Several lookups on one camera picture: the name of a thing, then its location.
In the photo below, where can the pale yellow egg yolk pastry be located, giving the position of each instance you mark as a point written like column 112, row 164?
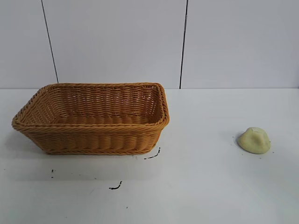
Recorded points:
column 253, row 141

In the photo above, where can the brown woven wicker basket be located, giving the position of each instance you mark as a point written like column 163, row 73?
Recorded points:
column 93, row 137

